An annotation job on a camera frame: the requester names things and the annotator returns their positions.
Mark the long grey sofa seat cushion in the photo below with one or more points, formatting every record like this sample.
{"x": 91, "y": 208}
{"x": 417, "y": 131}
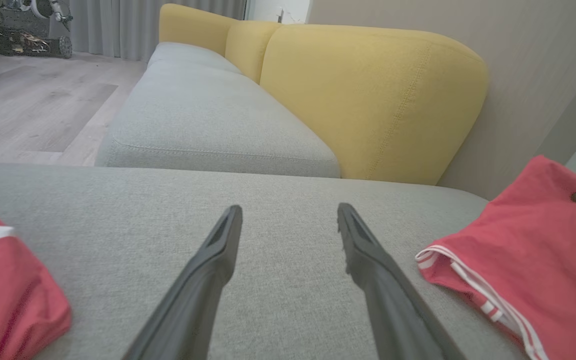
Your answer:
{"x": 208, "y": 115}

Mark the red Bulls jersey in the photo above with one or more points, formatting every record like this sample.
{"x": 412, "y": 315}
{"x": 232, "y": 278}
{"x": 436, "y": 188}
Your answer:
{"x": 533, "y": 260}

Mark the wide grey sofa seat cushion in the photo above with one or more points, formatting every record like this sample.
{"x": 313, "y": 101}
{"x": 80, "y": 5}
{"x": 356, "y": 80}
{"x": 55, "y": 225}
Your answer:
{"x": 288, "y": 240}

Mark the narrow yellow sofa back cushion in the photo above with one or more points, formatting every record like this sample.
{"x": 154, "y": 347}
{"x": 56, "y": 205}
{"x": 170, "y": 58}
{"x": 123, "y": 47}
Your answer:
{"x": 248, "y": 47}

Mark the grey pleated curtain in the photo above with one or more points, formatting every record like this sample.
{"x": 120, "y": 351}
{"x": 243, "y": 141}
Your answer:
{"x": 118, "y": 25}

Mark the black wheeled background machine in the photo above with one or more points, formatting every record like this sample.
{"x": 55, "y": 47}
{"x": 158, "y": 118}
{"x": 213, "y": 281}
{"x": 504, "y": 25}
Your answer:
{"x": 18, "y": 35}

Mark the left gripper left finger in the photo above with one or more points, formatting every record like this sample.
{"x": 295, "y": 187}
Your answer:
{"x": 193, "y": 310}

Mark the large yellow sofa back cushion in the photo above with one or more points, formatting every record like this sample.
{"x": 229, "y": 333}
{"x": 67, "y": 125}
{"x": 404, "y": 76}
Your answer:
{"x": 368, "y": 100}

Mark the end yellow sofa back cushion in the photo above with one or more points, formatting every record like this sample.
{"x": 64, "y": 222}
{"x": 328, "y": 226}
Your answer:
{"x": 193, "y": 27}

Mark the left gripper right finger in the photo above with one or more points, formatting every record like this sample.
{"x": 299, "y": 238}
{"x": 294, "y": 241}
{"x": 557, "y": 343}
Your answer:
{"x": 393, "y": 315}

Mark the red white-striped shorts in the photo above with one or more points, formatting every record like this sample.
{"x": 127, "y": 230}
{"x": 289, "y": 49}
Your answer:
{"x": 13, "y": 300}

